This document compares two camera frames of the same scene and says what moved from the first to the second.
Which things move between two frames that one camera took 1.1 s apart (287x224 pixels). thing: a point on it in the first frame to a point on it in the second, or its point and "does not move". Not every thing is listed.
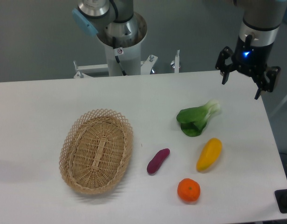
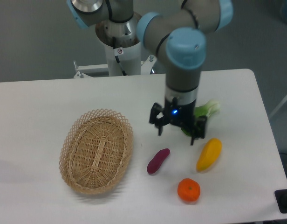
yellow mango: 209,152 does not move
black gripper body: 251,59 to 183,115
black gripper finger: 272,73 to 198,131
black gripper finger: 221,65 to 159,122
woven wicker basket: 96,151 does not move
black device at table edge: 284,199 does not move
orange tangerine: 188,190 does not move
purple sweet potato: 155,163 does not move
